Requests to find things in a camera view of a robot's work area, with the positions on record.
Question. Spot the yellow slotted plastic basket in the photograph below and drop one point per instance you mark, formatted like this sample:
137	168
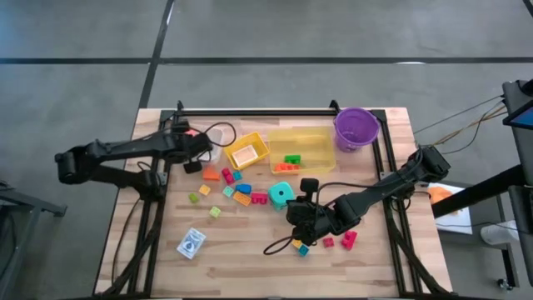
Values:
233	152

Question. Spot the black table clamp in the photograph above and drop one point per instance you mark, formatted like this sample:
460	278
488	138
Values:
333	105
180	105

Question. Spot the grey metal stand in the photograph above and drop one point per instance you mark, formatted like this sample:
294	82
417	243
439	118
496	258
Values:
25	204

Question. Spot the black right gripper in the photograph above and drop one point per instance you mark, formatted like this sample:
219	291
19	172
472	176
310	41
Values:
310	221

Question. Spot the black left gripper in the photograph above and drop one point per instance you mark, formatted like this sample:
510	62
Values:
195	146

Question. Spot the purple monster face bucket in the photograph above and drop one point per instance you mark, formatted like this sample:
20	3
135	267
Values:
356	129

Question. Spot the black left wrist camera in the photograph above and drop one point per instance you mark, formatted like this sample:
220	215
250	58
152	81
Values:
193	167

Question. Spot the red stepped toy block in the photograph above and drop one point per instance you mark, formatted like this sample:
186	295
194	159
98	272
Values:
349	240

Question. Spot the green small toy block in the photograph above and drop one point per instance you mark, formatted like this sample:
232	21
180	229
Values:
193	197

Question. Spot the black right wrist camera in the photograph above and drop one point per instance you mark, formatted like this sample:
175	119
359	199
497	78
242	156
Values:
309	185

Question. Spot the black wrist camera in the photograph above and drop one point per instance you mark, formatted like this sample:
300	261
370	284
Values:
193	167
309	185

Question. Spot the yellow small toy block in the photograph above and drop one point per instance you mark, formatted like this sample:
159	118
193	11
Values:
296	243
204	190

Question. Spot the teal foam die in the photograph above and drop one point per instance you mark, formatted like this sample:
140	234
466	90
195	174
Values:
280	196

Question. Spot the white side table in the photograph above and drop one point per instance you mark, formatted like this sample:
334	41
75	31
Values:
458	221

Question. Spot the amber long toy block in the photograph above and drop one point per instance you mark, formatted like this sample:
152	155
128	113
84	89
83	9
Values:
242	198

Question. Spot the translucent yellow plastic bin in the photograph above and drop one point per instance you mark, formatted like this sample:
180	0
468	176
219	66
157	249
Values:
308	143

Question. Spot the white square card box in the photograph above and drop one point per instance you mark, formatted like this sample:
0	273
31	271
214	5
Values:
245	155

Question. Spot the pale teal small toy block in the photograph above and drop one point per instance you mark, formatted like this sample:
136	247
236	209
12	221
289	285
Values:
228	191

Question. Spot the orange sloped toy block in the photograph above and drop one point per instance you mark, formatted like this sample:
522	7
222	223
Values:
210	175

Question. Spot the orange long toy block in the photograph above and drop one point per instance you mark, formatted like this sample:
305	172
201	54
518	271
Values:
287	167

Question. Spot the small red toy block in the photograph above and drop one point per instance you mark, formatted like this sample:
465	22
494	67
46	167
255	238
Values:
328	242

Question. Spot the white object on floor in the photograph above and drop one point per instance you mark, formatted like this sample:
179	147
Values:
497	233

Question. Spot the black caster wheel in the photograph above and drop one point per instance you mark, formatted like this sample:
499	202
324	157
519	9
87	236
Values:
504	284

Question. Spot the black monitor stand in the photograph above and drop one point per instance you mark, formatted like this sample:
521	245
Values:
479	189

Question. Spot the red notched toy block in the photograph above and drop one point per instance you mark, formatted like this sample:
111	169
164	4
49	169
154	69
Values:
259	199

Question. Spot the white plastic bin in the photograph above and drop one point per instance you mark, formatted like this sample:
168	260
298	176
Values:
217	141

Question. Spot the green stepped toy block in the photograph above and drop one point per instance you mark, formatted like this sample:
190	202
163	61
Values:
292	159

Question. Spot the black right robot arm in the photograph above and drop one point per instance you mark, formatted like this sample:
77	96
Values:
375	189

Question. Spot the lime small toy block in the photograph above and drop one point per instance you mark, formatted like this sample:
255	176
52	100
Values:
215	212

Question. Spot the blue playing card box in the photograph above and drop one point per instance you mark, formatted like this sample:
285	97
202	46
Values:
190	243

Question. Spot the blue toy block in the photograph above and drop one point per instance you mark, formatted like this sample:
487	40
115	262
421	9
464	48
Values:
243	188

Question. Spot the orange object on side table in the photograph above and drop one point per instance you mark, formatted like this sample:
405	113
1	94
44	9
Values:
439	195

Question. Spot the blue lit screen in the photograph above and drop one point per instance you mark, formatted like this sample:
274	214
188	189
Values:
525	118

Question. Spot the red tall toy block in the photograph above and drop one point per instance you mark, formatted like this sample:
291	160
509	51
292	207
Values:
227	176

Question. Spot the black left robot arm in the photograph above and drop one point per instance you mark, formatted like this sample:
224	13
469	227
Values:
125	146

